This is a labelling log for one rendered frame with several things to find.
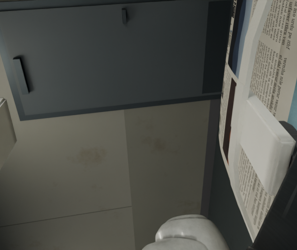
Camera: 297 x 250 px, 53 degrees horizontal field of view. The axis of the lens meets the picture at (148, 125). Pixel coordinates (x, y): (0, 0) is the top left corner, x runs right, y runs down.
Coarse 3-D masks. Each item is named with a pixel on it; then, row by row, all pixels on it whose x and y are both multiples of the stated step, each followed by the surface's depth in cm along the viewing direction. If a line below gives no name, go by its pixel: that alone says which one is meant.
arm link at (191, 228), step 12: (180, 216) 65; (192, 216) 64; (204, 216) 66; (168, 228) 62; (180, 228) 61; (192, 228) 61; (204, 228) 61; (216, 228) 64; (156, 240) 65; (168, 240) 60; (180, 240) 59; (192, 240) 59; (204, 240) 59; (216, 240) 60
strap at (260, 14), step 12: (264, 0) 15; (264, 12) 15; (252, 24) 15; (252, 36) 15; (252, 48) 15; (252, 60) 16; (240, 72) 17; (240, 84) 17; (240, 96) 17; (240, 108) 17; (240, 120) 17; (240, 132) 18; (228, 156) 19; (240, 204) 20; (252, 228) 22; (252, 240) 23
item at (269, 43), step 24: (240, 0) 31; (288, 0) 19; (240, 24) 30; (264, 24) 23; (240, 48) 30; (264, 48) 23; (264, 72) 23; (264, 96) 23; (240, 144) 29; (240, 168) 29; (240, 192) 29
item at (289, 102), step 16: (288, 16) 19; (288, 32) 19; (288, 48) 19; (288, 64) 20; (288, 80) 20; (272, 96) 22; (288, 96) 20; (272, 112) 22; (288, 112) 20; (256, 176) 25; (256, 192) 25; (256, 208) 25; (256, 224) 26
